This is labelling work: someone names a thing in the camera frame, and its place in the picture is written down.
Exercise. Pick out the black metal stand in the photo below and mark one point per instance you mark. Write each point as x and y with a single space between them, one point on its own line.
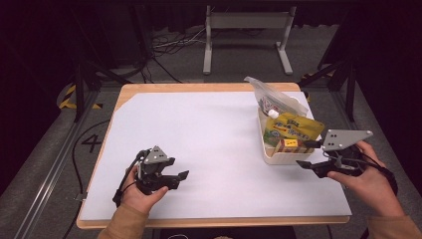
79 89
350 96

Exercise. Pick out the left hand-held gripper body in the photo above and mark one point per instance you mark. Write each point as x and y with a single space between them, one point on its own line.
152 172

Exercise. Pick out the grey metal stand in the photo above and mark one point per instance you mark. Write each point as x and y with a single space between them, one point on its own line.
247 20

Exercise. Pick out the red and yellow box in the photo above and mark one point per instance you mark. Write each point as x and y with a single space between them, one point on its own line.
292 146

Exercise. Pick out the wooden table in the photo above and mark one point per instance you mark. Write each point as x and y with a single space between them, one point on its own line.
166 87

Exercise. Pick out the white table mat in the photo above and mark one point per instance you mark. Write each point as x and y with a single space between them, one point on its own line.
199 132

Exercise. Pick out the white plastic tray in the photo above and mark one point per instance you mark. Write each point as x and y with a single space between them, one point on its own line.
282 158

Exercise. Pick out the yellow spouted pouch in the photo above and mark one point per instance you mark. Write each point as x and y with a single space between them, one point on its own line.
298 127

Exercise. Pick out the person's left hand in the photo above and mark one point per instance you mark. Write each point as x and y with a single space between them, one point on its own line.
139 200

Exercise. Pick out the clear dried seaweed bag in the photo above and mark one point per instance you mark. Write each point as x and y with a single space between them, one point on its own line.
282 99

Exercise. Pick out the yellow and black hazard tape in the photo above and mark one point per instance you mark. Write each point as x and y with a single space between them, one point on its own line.
68 96

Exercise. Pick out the person's right hand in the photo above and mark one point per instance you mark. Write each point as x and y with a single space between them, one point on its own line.
375 192

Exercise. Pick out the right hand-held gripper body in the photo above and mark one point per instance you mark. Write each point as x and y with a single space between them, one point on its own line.
345 139

